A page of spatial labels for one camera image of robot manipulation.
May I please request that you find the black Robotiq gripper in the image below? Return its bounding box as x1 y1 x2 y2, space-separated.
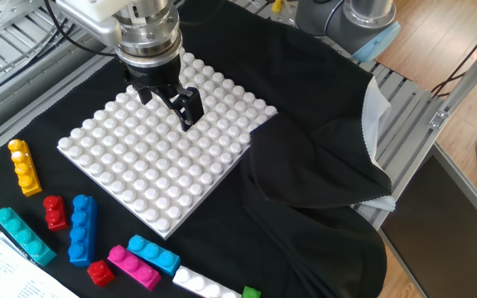
118 51 205 132

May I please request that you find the aluminium frame post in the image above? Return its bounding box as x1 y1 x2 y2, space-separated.
428 24 477 132

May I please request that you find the yellow four-stud block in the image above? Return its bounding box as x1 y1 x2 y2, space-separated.
7 138 43 198

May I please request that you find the blue four-stud block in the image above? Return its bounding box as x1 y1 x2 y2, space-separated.
67 194 99 268

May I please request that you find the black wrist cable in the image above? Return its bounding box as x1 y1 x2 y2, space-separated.
43 0 118 58

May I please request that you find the white studded baseplate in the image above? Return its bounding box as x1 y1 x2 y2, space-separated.
57 47 278 240

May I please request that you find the black cloth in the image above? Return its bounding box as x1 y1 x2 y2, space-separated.
0 0 393 298

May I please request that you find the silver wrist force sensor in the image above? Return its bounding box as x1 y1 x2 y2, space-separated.
113 0 184 61

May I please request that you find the white printed paper sheet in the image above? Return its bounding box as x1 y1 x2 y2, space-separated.
0 233 80 298

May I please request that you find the light blue three-stud block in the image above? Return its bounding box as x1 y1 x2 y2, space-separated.
127 234 181 277

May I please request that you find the green two-stud block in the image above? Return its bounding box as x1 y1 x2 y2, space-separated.
241 285 263 298

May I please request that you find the red two-stud block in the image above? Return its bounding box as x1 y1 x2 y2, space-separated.
42 195 69 232

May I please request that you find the white cloth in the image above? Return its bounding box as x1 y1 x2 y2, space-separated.
352 76 397 212

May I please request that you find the dark flat panel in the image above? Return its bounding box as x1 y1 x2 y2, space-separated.
378 142 477 298

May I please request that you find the dark floor cable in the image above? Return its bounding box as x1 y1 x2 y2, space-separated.
431 14 477 99

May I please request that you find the metal corner bracket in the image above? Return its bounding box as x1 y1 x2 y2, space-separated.
428 109 449 131

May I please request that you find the teal four-stud block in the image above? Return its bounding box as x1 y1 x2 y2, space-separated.
0 206 58 267

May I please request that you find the pink three-stud block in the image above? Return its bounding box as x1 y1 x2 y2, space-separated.
107 244 162 291

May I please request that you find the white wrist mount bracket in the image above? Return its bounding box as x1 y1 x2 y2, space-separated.
55 0 140 47

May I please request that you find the small red block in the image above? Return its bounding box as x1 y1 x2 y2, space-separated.
86 259 116 288

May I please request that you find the white four-stud block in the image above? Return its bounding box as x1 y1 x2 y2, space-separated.
171 265 243 298

